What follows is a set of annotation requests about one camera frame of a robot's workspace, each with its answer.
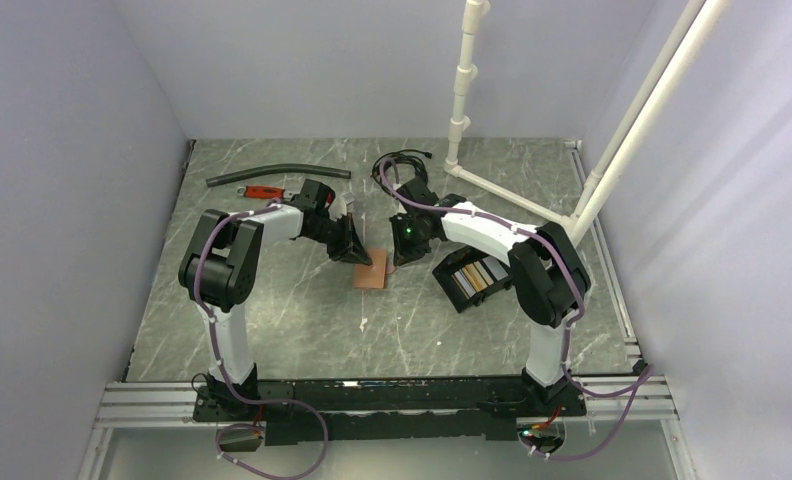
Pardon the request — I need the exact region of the coiled black cable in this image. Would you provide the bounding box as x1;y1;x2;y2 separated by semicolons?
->
370;149;433;200

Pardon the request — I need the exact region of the white pvc pipe frame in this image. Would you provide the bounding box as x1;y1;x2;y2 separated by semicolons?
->
443;1;727;238

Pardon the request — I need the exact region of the black rubber hose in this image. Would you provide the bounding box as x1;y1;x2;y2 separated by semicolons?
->
205;162;352;189

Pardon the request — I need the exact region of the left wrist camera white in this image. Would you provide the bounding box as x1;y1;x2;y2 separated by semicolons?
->
329;192;356;220

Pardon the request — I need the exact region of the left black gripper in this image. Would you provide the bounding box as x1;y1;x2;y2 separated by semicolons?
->
307;213;371;267

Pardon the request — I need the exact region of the brown leather card holder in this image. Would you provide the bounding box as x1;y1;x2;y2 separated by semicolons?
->
353;248;395;290

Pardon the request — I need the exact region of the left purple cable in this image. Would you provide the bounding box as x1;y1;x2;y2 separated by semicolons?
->
191;201;331;480

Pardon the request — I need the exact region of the aluminium extrusion frame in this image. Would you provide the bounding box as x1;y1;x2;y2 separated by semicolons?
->
78;375;698;479

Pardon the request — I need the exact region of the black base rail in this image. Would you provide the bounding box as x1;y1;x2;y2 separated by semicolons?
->
194;374;586;446

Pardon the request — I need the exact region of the red handled adjustable wrench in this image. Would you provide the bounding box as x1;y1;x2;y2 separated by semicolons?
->
236;185;298;201

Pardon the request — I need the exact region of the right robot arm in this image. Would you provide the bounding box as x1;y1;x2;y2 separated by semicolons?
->
380;176;591;415

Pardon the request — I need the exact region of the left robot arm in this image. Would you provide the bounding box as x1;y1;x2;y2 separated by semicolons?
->
178;180;373;420

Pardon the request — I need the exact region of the black card box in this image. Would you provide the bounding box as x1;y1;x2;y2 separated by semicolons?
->
432;246;513;313

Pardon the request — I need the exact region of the white card stack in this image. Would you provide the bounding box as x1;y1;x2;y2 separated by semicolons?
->
452;268;480;298

